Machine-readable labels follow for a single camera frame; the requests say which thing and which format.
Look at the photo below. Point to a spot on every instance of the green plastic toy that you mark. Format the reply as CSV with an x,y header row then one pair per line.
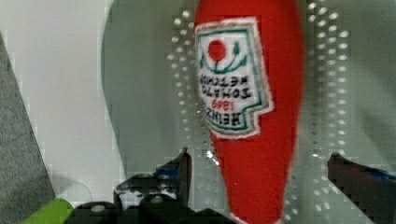
x,y
55,212

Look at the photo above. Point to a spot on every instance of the grey felt mat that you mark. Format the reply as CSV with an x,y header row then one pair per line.
x,y
24,181

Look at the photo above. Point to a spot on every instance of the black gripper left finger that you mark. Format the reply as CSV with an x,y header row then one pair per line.
x,y
157,198

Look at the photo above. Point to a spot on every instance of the green plastic strainer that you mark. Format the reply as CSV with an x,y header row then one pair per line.
x,y
347,102

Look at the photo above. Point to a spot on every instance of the red plush ketchup bottle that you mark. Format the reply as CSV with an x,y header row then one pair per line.
x,y
250,62

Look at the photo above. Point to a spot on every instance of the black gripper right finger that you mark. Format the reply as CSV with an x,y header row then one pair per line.
x,y
372,190

